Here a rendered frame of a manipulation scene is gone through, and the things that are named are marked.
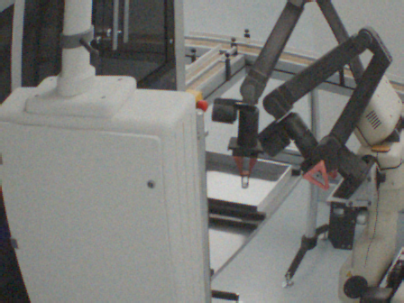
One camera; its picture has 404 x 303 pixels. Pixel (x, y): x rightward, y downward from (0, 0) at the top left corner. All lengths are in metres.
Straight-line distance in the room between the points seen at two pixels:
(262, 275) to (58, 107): 2.39
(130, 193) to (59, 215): 0.22
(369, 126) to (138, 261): 0.80
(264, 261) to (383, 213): 1.75
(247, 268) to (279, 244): 0.23
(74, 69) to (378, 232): 1.15
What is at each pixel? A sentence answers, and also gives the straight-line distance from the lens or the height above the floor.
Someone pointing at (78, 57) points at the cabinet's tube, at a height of 1.67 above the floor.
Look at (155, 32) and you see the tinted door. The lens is 3.26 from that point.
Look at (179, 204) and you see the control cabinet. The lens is 2.25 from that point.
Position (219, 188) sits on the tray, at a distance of 3.32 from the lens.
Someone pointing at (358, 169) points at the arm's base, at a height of 1.22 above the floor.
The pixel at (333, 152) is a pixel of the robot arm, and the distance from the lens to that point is 2.66.
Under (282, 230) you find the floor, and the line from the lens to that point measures 4.82.
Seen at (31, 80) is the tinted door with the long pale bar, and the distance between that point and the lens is 2.63.
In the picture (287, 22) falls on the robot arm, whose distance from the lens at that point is 3.08.
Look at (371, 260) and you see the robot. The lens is 2.96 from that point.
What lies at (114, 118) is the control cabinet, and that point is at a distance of 2.19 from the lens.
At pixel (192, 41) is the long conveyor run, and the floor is 0.93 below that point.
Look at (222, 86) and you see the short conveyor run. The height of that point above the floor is 0.88.
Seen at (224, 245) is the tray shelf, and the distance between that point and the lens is 3.03.
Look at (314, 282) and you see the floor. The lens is 4.38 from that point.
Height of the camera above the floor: 2.45
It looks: 26 degrees down
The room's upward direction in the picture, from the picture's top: 3 degrees counter-clockwise
